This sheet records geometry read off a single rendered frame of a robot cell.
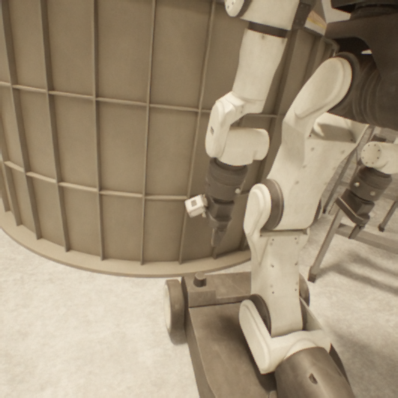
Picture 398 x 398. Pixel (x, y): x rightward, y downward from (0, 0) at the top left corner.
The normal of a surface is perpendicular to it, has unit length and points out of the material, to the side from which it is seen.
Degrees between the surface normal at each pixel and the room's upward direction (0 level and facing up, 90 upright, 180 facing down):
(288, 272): 60
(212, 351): 0
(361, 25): 90
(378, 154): 90
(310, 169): 100
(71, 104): 90
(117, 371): 0
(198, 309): 0
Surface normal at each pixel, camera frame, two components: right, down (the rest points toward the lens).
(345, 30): -0.96, 0.00
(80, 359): 0.13, -0.88
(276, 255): 0.27, -0.04
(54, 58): -0.24, 0.41
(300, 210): 0.24, 0.41
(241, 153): 0.20, 0.64
